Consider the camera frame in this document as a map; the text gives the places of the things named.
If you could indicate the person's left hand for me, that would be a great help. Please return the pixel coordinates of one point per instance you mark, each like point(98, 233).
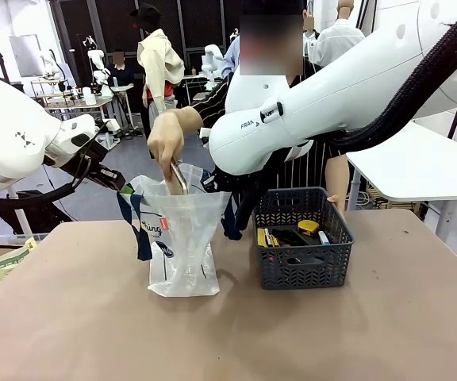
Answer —
point(336, 200)

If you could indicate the green printed cardboard box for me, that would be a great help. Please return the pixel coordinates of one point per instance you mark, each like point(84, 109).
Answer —
point(12, 260)

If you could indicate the mannequin in cream jacket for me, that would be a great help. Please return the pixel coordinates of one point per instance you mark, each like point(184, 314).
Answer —
point(159, 71)

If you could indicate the figure in white shirt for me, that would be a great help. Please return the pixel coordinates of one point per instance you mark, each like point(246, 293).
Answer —
point(337, 39)

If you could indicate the person's right forearm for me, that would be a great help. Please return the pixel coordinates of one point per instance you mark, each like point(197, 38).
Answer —
point(192, 119)

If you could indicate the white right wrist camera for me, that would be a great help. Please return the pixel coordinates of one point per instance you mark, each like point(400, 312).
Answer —
point(204, 133)

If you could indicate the person's left forearm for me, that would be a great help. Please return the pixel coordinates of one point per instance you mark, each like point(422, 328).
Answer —
point(337, 174)

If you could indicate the black hand tool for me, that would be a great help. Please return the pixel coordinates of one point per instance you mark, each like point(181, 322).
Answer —
point(290, 237)

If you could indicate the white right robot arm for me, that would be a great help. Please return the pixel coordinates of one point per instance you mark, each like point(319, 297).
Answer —
point(331, 99)

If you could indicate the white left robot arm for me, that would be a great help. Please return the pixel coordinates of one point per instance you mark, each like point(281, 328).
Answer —
point(10, 135)

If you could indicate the white side table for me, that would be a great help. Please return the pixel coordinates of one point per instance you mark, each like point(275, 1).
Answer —
point(411, 170)

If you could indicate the person's right hand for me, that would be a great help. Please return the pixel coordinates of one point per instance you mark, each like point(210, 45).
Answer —
point(167, 137)

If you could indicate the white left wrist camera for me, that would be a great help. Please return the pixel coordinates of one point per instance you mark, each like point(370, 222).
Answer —
point(110, 127)

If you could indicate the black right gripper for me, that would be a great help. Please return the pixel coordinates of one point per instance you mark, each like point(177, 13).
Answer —
point(238, 182)

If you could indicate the black flat tool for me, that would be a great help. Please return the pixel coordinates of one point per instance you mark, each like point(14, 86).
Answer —
point(304, 260)

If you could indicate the white blue marker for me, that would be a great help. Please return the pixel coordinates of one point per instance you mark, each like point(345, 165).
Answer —
point(323, 237)

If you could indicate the person in striped shirt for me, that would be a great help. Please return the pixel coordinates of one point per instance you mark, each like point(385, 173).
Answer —
point(308, 166)

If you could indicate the metal frame workbench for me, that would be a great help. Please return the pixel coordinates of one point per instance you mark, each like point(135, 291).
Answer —
point(81, 104)

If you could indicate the black tripod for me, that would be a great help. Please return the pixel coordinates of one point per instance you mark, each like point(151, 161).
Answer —
point(0, 63)

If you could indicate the gray whiteboard panel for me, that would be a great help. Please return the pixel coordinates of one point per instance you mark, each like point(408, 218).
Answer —
point(25, 55)

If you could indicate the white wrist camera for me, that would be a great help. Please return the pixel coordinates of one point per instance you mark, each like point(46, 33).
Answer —
point(204, 133)
point(110, 127)

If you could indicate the brown metal hand tool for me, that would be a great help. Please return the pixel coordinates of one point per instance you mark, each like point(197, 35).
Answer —
point(177, 176)

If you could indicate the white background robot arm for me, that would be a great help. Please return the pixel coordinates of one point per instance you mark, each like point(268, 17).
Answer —
point(99, 71)
point(211, 63)

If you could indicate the person in dark shirt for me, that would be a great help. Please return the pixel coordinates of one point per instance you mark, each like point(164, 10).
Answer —
point(120, 69)

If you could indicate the yellow tape measure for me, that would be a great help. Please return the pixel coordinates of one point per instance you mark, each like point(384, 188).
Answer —
point(308, 228)

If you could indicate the yellow black utility knife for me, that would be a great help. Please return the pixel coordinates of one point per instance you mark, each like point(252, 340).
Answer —
point(263, 238)

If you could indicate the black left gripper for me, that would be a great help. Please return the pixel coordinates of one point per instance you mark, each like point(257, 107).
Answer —
point(81, 158)

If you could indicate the gray plastic basket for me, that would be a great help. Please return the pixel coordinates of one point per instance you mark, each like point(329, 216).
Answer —
point(304, 274)

